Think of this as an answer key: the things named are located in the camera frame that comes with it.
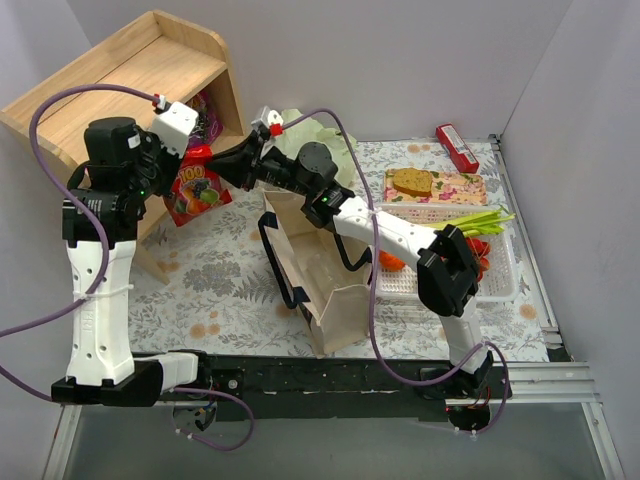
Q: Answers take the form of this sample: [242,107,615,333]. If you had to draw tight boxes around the red snack packet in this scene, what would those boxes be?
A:
[163,145,232,227]

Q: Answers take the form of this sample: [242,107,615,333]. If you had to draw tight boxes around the purple snack packet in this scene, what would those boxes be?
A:
[186,90,223,148]

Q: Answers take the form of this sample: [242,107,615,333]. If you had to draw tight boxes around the light green plastic bag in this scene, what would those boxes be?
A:
[274,118,356,187]

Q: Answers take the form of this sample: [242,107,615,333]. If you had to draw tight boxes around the beige canvas tote bag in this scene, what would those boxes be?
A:
[258,190,371,358]

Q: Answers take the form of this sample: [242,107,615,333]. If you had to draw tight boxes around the orange tangerine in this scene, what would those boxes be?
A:
[379,251,406,272]

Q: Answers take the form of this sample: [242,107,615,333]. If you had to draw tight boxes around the slice of brown bread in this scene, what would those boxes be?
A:
[392,168,433,197]

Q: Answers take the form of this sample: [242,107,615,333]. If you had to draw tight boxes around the green spring onions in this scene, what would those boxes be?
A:
[425,210,516,238]

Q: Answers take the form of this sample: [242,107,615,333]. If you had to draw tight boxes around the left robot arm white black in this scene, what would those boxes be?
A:
[51,117,213,407]

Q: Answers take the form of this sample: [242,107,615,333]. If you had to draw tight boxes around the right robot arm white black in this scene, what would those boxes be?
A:
[206,129,493,398]

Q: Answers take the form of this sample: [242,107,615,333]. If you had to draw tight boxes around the wooden two-tier shelf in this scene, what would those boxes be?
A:
[0,9,249,286]

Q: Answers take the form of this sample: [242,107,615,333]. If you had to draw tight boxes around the floral table mat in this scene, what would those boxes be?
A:
[129,139,550,362]

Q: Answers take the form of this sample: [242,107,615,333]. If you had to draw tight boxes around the floral rectangular tray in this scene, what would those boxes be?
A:
[383,169,488,206]

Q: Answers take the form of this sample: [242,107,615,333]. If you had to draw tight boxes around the red rectangular box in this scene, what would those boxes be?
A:
[435,123,479,174]

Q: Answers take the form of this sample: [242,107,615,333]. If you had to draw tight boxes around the white plastic basket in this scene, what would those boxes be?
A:
[377,202,518,303]

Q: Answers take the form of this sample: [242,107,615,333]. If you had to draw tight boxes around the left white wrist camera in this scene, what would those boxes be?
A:
[149,101,199,157]

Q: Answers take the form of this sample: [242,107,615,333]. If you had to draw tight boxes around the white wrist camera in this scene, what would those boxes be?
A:
[251,106,284,141]
[149,101,199,157]

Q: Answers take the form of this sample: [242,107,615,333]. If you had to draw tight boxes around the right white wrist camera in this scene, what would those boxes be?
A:
[251,106,284,141]

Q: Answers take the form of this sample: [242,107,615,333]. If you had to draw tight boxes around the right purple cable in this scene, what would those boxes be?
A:
[272,107,512,434]

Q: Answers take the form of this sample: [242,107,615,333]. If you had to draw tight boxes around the purple cable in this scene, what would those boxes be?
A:
[0,83,256,452]
[272,107,512,434]

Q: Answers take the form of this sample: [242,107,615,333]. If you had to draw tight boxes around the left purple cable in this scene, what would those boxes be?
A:
[0,83,256,452]

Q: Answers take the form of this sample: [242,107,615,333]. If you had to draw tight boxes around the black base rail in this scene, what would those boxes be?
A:
[193,354,512,421]

